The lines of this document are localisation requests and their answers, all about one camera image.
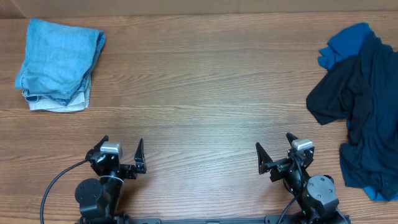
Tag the black t-shirt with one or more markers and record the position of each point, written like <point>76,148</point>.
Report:
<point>343,93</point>

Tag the folded white cloth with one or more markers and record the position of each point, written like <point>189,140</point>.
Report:
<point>79,101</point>

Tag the folded light blue jeans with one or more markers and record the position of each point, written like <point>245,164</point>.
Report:
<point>58,58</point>

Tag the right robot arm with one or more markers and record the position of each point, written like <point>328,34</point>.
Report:
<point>315,200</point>

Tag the bright blue shirt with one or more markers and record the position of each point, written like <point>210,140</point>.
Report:
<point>345,44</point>

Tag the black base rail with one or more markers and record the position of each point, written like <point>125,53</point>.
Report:
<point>211,221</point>

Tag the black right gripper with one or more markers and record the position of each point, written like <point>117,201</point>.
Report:
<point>283,165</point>

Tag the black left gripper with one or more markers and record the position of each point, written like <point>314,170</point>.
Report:
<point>130,172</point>

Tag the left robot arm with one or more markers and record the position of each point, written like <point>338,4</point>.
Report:
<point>98,198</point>

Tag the dark navy t-shirt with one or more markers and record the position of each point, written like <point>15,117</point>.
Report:
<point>369,160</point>

